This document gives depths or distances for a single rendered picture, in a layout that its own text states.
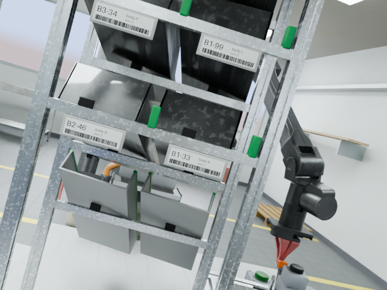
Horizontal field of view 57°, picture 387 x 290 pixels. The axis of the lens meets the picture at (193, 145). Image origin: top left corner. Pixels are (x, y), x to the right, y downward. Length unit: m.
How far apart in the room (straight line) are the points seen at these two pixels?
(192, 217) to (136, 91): 0.26
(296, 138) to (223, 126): 0.36
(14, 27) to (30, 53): 0.56
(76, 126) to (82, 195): 0.23
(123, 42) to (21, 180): 0.28
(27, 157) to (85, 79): 0.15
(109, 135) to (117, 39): 0.20
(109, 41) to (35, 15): 7.52
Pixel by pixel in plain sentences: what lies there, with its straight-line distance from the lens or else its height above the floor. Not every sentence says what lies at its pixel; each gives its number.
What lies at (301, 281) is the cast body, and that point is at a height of 1.08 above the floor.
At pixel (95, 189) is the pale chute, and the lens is 0.67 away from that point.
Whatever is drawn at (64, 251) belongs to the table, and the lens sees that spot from 1.13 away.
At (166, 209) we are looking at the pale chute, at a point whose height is 1.16.
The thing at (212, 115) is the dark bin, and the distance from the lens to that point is 0.57.
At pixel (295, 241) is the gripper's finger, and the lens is 0.90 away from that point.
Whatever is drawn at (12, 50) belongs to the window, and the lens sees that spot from 8.19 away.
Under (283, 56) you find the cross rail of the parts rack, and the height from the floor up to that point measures 1.46.
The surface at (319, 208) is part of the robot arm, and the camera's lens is 0.82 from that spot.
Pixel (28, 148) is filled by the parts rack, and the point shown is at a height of 1.23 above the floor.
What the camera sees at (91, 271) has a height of 0.86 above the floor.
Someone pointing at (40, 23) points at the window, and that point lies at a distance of 8.13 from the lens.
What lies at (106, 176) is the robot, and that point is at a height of 0.91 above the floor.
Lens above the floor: 1.35
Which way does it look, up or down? 5 degrees down
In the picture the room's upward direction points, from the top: 17 degrees clockwise
